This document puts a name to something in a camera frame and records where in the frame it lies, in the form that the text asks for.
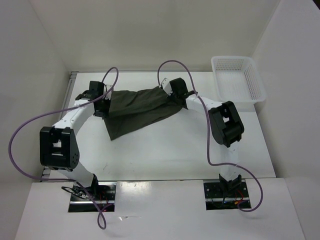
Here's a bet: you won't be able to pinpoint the olive green shorts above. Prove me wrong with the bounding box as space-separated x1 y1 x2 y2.
104 86 182 141

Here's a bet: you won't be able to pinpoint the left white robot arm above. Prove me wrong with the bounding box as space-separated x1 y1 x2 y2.
39 81 111 200

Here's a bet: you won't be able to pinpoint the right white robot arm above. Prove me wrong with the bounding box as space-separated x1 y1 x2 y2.
160 78 245 197

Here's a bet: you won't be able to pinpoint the white plastic basket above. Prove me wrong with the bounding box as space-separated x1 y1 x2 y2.
211 56 267 104

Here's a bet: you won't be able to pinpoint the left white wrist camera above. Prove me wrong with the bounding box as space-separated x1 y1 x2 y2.
104 84 113 100

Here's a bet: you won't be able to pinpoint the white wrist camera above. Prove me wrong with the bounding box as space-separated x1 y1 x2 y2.
104 84 113 100
160 78 173 96

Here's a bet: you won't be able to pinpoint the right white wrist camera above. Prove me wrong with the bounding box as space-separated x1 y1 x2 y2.
160 78 173 96

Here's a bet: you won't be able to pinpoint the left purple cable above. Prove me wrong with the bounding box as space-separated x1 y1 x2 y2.
8 66 120 230

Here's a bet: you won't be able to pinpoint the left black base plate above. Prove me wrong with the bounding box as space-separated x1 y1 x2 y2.
61 183 116 213

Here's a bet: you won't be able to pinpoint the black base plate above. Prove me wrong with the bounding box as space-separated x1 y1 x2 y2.
203 180 252 211
61 183 116 213

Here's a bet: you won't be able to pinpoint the aluminium table edge rail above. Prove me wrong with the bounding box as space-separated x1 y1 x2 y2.
41 71 79 179

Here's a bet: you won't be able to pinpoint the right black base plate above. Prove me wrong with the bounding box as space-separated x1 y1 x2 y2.
203 180 252 211

